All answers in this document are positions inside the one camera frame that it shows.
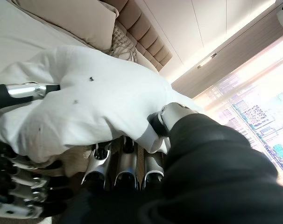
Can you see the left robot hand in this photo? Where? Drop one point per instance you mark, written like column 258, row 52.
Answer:
column 22, row 186

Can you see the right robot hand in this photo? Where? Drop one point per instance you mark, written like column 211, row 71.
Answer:
column 214, row 182

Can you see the white duvet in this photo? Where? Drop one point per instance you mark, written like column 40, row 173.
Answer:
column 97, row 105

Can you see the white bed sheet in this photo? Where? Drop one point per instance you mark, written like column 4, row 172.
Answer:
column 15, row 35

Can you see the large window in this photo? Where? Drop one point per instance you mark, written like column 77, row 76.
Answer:
column 256, row 112

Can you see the ceiling light fixture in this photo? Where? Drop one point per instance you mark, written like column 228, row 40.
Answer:
column 207, row 60

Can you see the tufted upholstered headboard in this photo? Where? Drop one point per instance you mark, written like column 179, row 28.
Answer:
column 146, row 39

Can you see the macrame fringed cushion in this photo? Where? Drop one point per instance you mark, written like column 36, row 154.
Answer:
column 124, row 44

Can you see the large beige pillow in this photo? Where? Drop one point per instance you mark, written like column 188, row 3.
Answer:
column 73, row 21

